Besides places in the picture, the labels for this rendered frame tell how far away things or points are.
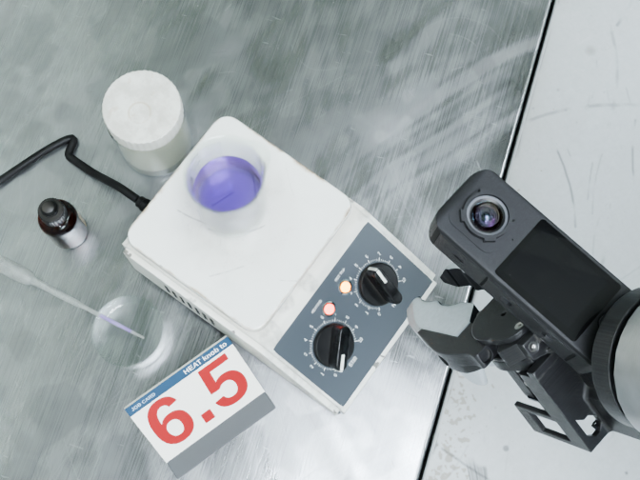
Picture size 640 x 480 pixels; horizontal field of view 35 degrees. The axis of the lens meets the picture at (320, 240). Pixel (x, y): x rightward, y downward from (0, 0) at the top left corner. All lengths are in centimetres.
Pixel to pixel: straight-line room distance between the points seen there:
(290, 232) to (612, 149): 29
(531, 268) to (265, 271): 24
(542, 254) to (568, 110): 35
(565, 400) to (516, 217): 10
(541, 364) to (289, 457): 28
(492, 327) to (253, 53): 38
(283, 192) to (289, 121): 12
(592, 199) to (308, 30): 27
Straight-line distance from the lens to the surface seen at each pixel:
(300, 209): 72
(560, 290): 53
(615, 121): 87
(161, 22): 88
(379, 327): 76
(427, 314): 63
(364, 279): 74
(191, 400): 76
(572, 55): 89
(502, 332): 56
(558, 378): 56
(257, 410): 78
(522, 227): 53
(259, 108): 84
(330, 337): 73
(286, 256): 71
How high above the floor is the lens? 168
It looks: 75 degrees down
